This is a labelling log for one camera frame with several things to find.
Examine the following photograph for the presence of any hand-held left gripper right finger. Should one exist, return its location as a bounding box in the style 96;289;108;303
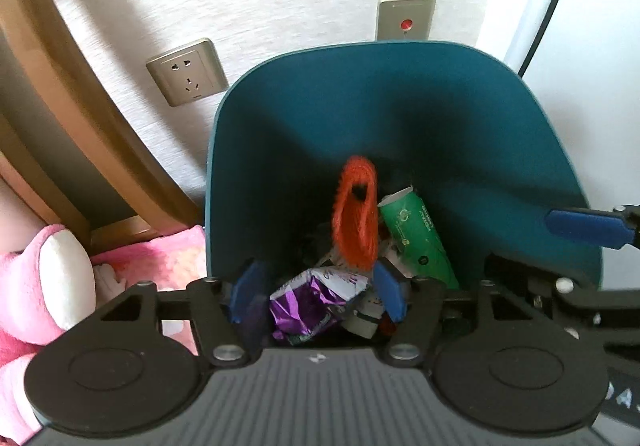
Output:
372;258;539;369

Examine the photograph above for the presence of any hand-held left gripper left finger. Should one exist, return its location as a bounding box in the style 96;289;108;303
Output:
99;258;271;368

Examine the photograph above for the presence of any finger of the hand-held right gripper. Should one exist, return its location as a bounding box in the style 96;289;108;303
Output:
547;204;640;252
482;251;640;328

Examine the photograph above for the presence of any white wrapper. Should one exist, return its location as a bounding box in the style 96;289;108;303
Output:
382;236;418;279

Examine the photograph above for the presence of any purple foil wrapper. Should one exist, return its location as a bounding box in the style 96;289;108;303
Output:
269;266;371;347

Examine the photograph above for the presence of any green snack packet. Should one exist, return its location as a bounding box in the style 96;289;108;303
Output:
377;186;461;291

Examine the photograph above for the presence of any orange mesh net bag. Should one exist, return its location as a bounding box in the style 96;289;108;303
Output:
331;155;379;271

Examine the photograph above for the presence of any teal plastic waste bin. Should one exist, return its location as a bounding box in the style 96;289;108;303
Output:
202;40;604;308

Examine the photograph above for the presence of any beige crumpled cloth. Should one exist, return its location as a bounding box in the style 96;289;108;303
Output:
92;262;128;299

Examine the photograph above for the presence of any white and brown wardrobe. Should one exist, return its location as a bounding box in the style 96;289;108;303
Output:
504;0;640;208

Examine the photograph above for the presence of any pink plush bear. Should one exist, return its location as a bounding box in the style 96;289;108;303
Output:
0;223;126;446

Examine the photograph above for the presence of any black hanging cable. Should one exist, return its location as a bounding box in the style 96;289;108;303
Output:
515;0;586;78

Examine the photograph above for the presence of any gold wall socket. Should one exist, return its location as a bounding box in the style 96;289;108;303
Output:
146;38;228;108

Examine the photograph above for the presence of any gold wall switch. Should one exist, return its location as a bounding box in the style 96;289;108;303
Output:
376;0;436;43

